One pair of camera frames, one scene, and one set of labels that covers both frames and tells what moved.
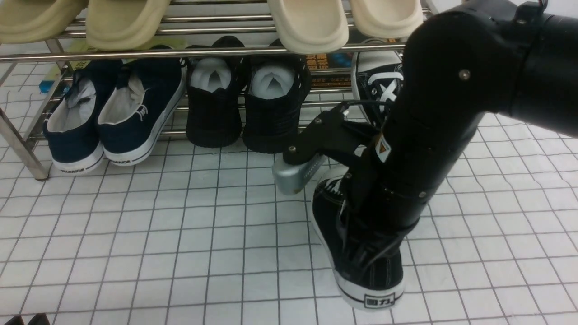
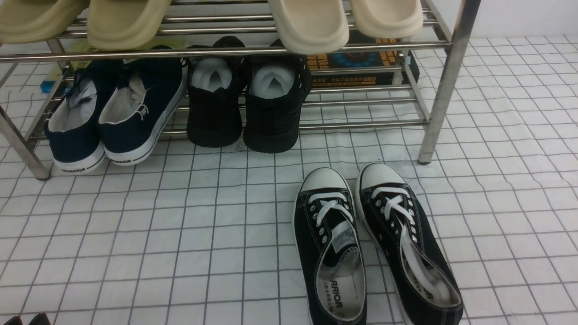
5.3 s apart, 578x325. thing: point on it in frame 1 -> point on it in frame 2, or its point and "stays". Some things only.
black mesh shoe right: x=275 y=87 stays
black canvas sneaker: x=369 y=272 -> x=330 y=249
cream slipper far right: x=386 y=19 stays
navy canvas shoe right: x=143 y=100 stays
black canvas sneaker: x=378 y=80 -> x=414 y=260
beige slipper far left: x=30 y=21 stays
